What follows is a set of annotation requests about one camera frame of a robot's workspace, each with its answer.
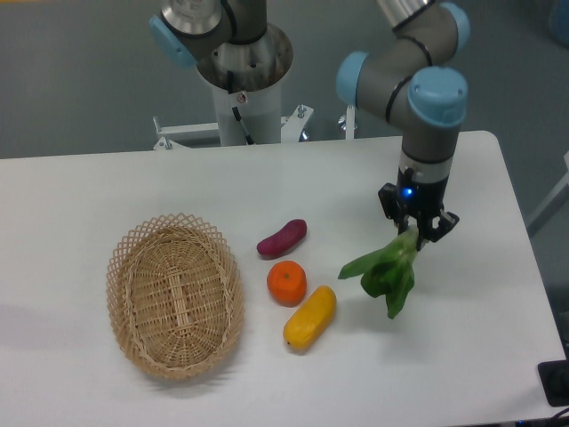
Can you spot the orange tangerine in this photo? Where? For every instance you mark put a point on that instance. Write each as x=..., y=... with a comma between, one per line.
x=287, y=283

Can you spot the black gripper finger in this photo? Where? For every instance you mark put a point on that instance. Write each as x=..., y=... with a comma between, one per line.
x=432, y=229
x=394, y=204

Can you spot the purple sweet potato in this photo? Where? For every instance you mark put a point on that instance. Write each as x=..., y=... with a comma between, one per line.
x=284, y=240

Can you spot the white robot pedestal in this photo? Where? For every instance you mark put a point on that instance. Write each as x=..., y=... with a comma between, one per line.
x=248, y=77

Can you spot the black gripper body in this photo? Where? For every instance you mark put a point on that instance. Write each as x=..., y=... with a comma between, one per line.
x=419, y=200

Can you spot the green leafy vegetable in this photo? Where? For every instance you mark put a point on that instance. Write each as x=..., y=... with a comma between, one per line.
x=387, y=271

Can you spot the woven wicker basket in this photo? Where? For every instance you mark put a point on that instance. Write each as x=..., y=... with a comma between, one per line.
x=174, y=296

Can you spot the black device at table edge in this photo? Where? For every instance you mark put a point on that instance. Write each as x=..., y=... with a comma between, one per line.
x=554, y=381

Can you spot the yellow mango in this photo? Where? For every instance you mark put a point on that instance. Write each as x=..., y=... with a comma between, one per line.
x=311, y=319

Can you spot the white table leg right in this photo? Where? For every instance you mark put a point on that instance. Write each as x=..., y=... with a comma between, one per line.
x=550, y=204

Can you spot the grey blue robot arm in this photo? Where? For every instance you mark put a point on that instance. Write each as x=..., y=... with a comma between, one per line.
x=409, y=86

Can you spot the white frame bracket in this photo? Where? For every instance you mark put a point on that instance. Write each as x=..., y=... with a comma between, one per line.
x=254, y=128

